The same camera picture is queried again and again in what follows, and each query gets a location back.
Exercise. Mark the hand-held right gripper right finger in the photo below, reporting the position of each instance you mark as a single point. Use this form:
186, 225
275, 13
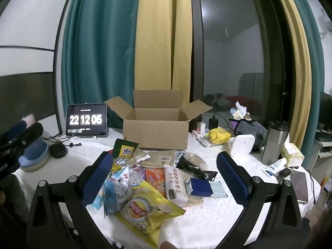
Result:
232, 179

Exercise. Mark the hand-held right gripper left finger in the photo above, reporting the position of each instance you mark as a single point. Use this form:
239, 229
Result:
98, 179

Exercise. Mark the blue cartoon snack bag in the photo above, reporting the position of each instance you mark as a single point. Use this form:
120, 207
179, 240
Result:
116, 194

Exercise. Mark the navy and teal box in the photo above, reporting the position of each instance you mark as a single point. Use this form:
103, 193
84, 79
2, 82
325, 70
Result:
199, 188

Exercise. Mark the orange snack packet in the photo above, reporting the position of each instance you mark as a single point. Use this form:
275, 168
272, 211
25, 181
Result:
155, 179

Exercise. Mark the yellow chips bag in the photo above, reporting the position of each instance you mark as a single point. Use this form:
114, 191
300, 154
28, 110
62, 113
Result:
145, 212

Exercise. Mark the brown cardboard box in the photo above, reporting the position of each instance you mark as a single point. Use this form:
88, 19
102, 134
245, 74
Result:
155, 134

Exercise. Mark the stacked blue bowls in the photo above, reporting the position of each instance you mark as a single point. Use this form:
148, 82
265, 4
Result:
33, 158

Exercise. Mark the white plastic device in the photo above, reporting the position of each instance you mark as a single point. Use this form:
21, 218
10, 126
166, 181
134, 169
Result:
241, 145

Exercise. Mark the black snack packet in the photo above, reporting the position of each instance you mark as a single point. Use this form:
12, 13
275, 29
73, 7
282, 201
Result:
193, 170

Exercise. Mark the clear plastic bag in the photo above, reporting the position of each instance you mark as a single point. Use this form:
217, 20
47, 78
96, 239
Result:
197, 159

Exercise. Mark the purple snack packet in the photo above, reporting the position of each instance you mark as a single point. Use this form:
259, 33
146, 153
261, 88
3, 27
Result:
138, 175

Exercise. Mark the green snack packet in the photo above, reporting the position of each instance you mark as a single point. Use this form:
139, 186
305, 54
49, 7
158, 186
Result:
124, 147

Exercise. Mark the white cream tube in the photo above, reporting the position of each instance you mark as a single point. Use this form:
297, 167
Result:
275, 166

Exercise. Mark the yellow wet wipes pack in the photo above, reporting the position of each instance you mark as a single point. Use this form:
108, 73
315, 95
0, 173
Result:
219, 136

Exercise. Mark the white power strip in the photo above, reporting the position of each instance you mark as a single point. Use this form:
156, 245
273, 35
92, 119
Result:
205, 140

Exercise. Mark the black car key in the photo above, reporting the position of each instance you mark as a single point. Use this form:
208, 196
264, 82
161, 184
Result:
284, 172

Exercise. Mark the grey bag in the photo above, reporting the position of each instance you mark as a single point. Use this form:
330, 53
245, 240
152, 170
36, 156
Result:
251, 129

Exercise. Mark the steel thermos tumbler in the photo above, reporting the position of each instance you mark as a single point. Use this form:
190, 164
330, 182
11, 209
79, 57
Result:
275, 145

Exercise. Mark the black power adapter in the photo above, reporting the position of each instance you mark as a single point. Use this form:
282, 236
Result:
213, 124

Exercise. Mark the tablet with clock display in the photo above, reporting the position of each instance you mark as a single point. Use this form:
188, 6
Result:
85, 120

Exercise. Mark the white charger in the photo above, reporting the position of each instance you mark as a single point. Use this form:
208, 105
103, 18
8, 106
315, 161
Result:
201, 127

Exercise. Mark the flat kraft paper packet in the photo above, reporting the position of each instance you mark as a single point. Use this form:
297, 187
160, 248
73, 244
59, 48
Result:
155, 158

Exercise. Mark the pale yellow tissue pack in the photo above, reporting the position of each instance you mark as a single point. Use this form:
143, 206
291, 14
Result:
294, 153

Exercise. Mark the smartphone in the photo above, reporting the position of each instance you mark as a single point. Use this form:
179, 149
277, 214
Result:
299, 186

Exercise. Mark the crumpled tissue packets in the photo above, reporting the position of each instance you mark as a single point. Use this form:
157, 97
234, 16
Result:
240, 111

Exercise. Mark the dark framed glass window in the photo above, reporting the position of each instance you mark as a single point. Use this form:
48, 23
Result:
233, 57

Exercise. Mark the yellow curtain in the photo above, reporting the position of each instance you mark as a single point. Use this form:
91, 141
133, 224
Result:
155, 31
298, 70

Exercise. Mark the teal curtain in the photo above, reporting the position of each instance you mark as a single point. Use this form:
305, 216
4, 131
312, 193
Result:
315, 70
103, 44

